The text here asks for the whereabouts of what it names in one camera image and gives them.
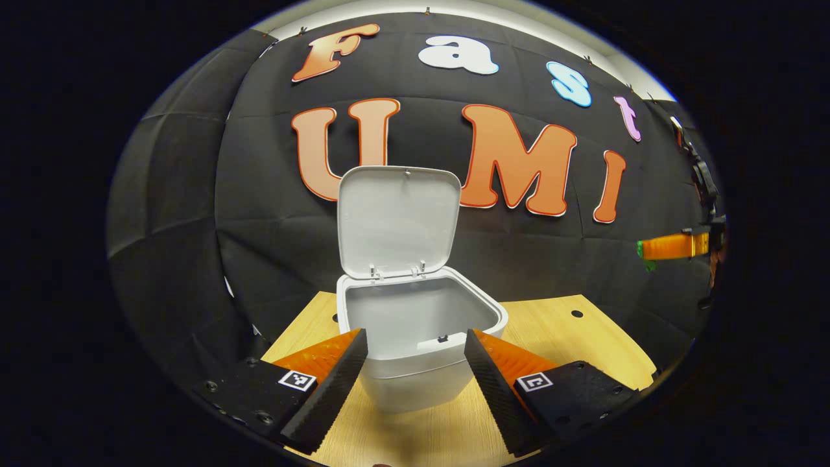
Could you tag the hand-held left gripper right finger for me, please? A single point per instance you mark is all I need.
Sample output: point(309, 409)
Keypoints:
point(493, 395)

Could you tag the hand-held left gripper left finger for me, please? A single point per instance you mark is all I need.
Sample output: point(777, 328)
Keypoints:
point(337, 395)

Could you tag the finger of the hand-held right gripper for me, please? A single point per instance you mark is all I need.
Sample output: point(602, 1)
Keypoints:
point(674, 246)

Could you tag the white desktop garbage bin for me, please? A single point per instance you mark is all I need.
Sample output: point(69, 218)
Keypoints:
point(415, 383)

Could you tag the wooden desktop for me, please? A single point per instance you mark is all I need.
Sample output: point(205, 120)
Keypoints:
point(570, 340)

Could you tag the black backdrop cloth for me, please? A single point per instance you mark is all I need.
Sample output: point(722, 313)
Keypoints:
point(519, 259)

